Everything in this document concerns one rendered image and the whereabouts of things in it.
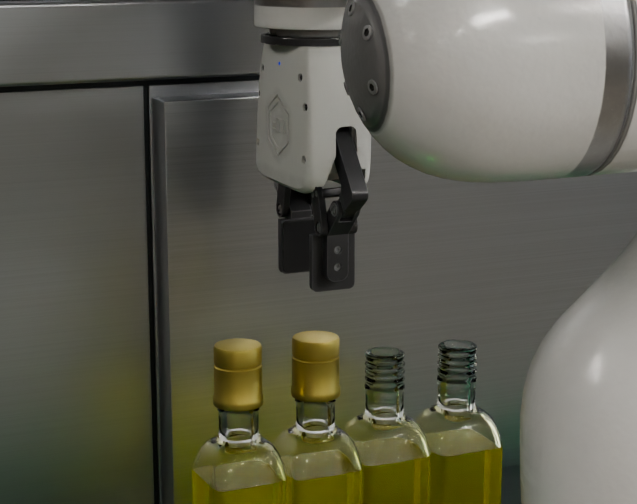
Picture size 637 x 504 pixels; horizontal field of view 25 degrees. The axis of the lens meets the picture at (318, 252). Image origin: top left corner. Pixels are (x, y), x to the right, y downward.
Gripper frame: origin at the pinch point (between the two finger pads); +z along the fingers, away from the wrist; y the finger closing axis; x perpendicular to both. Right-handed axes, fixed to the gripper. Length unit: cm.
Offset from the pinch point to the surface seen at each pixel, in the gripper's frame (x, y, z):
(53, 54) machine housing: -15.1, -12.9, -13.5
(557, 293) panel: 28.5, -12.4, 8.9
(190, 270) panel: -5.2, -12.1, 3.4
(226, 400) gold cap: -7.2, 0.9, 9.6
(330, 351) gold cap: 0.4, 1.8, 6.7
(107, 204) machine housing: -10.8, -15.1, -1.7
